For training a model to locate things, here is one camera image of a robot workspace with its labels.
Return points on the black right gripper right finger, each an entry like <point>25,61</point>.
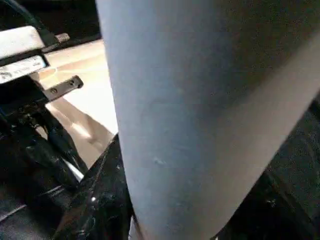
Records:
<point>287,200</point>

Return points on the white plastic table top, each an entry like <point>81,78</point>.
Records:
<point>87,75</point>

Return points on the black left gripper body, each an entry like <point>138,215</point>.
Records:
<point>20,125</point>

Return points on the white plastic table leg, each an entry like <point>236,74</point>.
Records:
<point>187,112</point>

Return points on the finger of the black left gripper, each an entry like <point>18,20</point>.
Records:
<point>62,155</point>

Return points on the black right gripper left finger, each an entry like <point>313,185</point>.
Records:
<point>105,205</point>

